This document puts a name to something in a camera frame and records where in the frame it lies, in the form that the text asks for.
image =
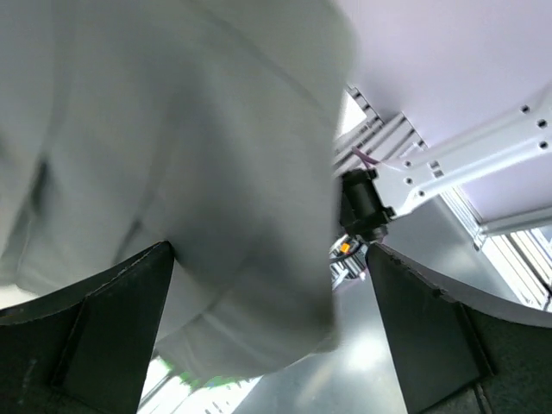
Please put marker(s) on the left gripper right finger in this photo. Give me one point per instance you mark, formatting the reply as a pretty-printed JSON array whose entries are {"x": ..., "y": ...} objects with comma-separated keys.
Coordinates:
[{"x": 458, "y": 349}]

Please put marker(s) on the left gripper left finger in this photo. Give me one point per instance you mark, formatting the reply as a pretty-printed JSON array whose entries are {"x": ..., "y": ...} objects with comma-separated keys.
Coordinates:
[{"x": 86, "y": 347}]

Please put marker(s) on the grey skirt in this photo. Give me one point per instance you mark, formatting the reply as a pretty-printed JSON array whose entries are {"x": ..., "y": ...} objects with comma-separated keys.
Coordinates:
[{"x": 207, "y": 124}]

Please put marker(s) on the aluminium rail frame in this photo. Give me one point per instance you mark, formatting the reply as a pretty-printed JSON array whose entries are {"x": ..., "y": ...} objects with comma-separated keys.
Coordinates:
[{"x": 509, "y": 256}]

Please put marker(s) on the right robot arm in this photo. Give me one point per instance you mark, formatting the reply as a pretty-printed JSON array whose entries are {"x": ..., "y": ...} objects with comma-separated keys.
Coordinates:
[{"x": 375, "y": 191}]

